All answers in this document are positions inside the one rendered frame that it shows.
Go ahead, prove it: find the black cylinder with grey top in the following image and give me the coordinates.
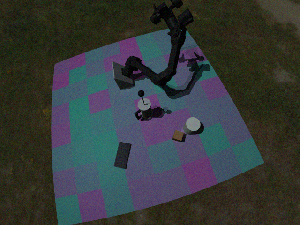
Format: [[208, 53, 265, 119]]
[[183, 117, 201, 135]]

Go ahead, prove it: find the small brown cube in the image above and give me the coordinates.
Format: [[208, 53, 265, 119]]
[[172, 130, 184, 142]]

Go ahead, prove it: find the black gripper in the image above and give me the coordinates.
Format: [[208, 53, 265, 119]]
[[150, 0, 183, 25]]

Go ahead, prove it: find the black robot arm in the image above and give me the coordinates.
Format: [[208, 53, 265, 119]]
[[121, 2, 194, 86]]

